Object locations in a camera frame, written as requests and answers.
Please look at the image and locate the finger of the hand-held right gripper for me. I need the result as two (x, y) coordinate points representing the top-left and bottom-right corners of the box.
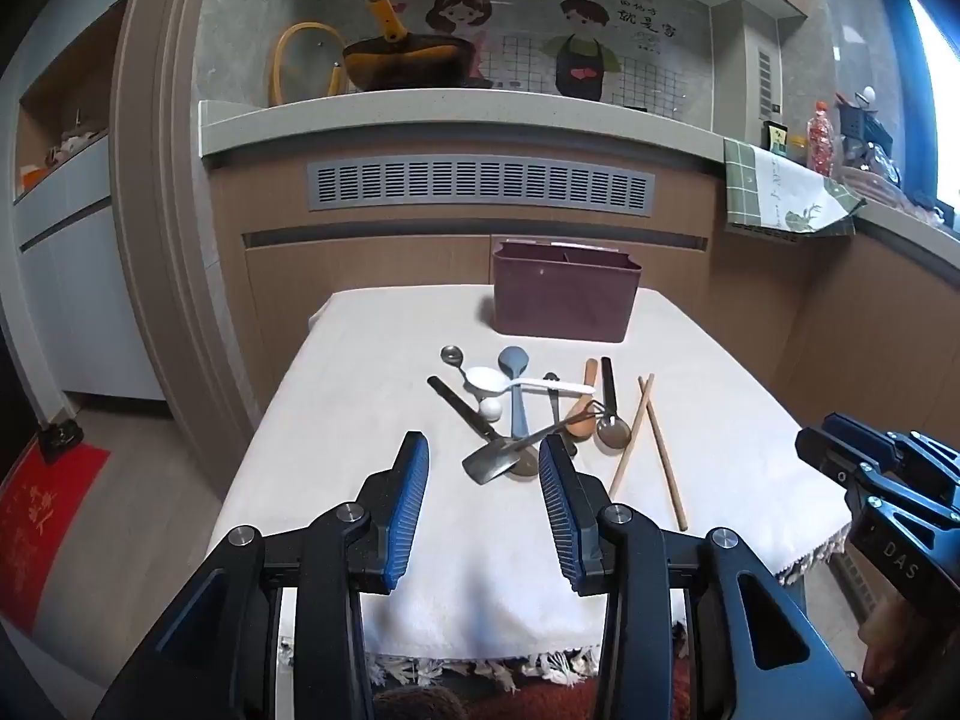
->
(795, 426), (863, 492)
(820, 411), (912, 466)

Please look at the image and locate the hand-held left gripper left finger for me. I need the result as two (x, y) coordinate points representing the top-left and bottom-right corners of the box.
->
(94, 431), (431, 720)

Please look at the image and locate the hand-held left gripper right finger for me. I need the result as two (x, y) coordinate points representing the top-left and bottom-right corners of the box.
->
(538, 435), (875, 720)

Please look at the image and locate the wooden chopstick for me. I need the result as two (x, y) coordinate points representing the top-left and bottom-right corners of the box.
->
(638, 378), (689, 531)
(608, 373), (656, 497)

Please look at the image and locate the white plastic spoon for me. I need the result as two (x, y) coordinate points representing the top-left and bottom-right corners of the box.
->
(463, 366), (597, 400)

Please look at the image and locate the blue-grey plastic spoon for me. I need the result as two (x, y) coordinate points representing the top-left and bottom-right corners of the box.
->
(498, 346), (530, 440)

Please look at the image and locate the maroon plastic utensil holder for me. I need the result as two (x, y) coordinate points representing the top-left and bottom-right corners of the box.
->
(491, 239), (643, 344)

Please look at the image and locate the person's right hand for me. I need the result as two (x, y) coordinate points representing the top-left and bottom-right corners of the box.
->
(859, 600), (908, 702)

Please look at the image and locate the wooden spoon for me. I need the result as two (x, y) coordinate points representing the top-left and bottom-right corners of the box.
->
(564, 358), (599, 438)

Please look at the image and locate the dark grey metal spoon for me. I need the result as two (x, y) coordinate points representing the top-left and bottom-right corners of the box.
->
(541, 372), (580, 458)

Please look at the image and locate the white fringed tablecloth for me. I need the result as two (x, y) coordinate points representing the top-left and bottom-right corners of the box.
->
(208, 285), (852, 683)

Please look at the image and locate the pink striped cloth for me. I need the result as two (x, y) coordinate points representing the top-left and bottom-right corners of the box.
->
(840, 163), (947, 215)

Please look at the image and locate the green checked towel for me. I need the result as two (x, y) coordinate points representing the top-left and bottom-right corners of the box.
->
(722, 136), (867, 239)

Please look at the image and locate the wooden kitchen cabinet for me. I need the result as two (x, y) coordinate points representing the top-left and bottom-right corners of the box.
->
(210, 157), (960, 481)

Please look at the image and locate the red filled plastic bottle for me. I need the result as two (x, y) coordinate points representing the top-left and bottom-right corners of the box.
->
(806, 101), (838, 175)

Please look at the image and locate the black basket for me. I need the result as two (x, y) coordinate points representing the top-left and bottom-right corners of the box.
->
(836, 90), (895, 160)

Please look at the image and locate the grey vent grille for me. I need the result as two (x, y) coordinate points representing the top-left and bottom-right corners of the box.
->
(306, 157), (656, 215)

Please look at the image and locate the window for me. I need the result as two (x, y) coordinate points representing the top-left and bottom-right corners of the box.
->
(885, 0), (960, 211)

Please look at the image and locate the black object on floor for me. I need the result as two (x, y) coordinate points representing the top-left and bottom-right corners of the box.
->
(39, 424), (83, 464)

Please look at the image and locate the red floor mat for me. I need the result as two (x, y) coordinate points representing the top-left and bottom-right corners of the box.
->
(0, 441), (112, 635)

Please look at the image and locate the kitchen counter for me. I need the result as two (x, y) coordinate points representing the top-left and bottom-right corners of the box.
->
(199, 86), (960, 271)

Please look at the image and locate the white storage cabinet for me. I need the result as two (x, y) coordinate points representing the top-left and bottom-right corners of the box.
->
(0, 0), (170, 402)

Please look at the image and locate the glass lid with yellow rim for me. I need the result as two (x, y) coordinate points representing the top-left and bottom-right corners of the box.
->
(270, 22), (347, 106)

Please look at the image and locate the metal spatula with wire handle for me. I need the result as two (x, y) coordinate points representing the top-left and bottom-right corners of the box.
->
(462, 401), (608, 484)

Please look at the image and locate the black-handled metal spoon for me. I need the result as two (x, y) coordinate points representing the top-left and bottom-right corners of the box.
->
(595, 356), (633, 452)

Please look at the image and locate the black-handled table knife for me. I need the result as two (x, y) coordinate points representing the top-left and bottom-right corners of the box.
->
(427, 376), (500, 445)

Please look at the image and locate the black wok with yellow handle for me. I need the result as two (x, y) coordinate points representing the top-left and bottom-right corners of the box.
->
(342, 0), (485, 91)

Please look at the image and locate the cartoon wall sticker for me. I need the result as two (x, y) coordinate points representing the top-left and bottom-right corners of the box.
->
(420, 0), (713, 113)

